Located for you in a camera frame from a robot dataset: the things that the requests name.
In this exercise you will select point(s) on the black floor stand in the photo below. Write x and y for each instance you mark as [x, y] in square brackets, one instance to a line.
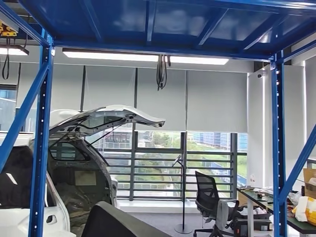
[183, 199]

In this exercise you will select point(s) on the white car tailgate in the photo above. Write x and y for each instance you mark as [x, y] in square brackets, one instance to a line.
[123, 111]

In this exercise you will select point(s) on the grey window railing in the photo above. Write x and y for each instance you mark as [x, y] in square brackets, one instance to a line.
[133, 163]

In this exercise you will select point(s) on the white car body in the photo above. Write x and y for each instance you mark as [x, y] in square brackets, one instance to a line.
[81, 193]

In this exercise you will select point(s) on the green-topped workbench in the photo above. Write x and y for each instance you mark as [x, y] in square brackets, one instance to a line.
[296, 224]

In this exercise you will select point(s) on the white security camera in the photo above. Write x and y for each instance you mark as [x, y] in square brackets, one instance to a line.
[259, 76]

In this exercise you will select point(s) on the black mesh office chair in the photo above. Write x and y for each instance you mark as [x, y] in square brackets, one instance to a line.
[204, 193]

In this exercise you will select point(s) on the printed cardboard box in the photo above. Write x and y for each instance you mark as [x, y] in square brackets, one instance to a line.
[309, 186]

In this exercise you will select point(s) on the black equipment case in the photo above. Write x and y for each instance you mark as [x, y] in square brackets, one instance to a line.
[252, 227]

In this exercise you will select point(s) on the blue metal shelving rack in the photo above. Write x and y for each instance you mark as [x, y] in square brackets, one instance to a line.
[173, 19]

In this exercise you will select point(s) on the yellow white plastic bag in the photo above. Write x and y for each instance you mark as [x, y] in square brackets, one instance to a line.
[305, 211]

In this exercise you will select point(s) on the grey cloth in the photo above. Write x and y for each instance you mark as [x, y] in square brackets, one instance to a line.
[222, 214]

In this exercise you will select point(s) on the yellow ceiling hoist trolley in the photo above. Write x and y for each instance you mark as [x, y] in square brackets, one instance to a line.
[8, 30]

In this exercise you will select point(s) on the grey roller blind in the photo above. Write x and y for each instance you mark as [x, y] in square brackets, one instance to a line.
[66, 88]
[109, 86]
[311, 108]
[160, 108]
[217, 101]

